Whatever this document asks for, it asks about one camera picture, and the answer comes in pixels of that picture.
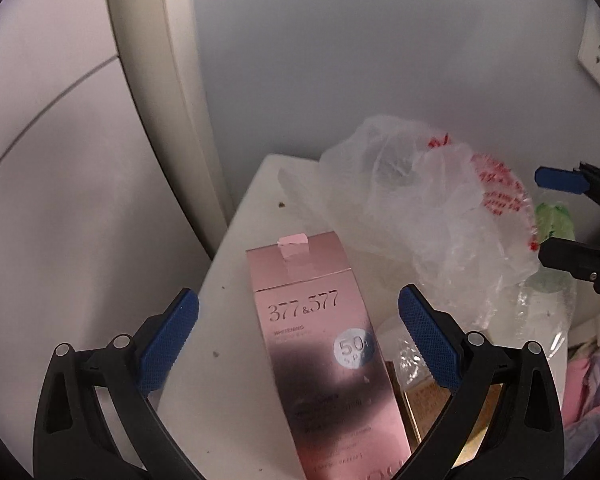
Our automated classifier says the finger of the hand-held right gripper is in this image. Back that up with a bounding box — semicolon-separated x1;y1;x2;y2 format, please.
536;238;600;282
534;161;600;196

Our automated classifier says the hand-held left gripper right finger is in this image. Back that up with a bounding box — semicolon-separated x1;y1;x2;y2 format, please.
395;284;565;480

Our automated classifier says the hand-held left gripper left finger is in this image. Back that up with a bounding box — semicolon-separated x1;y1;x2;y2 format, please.
32;287;206;480

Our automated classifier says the clear bottle with green label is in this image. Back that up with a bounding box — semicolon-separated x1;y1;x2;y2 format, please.
517;187;578;356

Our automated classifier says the gold cardboard box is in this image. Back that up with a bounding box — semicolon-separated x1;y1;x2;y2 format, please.
386;357;506;456

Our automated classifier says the pink cosmetics box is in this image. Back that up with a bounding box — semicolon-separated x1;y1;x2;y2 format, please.
245;231;412;480

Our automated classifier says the clear red-printed plastic bag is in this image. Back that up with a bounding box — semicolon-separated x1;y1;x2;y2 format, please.
278;115;543;341

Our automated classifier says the small white table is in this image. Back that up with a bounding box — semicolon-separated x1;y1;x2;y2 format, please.
157;154;588;480

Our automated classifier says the pink cloth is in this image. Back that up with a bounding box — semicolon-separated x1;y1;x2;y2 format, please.
562;342;600;431

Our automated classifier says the beige wall pipe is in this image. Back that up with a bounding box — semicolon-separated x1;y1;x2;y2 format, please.
102;0;236;261

